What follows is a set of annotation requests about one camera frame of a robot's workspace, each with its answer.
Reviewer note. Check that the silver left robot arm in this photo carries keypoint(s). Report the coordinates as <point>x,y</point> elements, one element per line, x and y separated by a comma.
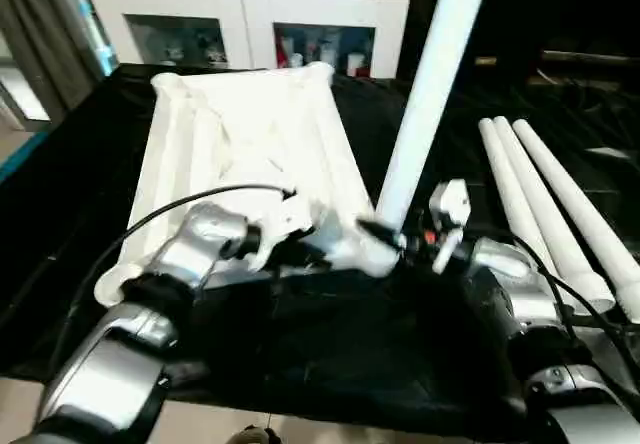
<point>175,264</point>

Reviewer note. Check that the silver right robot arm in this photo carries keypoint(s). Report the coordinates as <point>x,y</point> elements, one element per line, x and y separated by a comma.
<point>540,314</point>

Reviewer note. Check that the white glass-door cabinet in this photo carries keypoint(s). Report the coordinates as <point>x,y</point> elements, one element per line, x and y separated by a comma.
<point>250,14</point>

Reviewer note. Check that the white plastic table leg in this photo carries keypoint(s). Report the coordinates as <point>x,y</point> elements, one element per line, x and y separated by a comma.
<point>435,89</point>
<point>575,189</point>
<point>505,174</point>
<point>540,194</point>

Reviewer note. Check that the grey curtain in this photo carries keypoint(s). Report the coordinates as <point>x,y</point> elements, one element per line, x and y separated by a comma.
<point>45,39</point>

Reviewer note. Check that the black piano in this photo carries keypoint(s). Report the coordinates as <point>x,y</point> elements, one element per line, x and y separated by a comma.
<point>565,9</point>

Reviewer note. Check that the white plastic table top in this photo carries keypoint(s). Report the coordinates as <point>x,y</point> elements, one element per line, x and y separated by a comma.
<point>240,139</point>

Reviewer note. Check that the black work mat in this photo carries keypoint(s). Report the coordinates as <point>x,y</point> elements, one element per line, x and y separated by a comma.
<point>350,344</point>

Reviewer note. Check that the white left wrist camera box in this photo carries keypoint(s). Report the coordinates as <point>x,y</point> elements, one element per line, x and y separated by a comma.
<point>285,219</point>

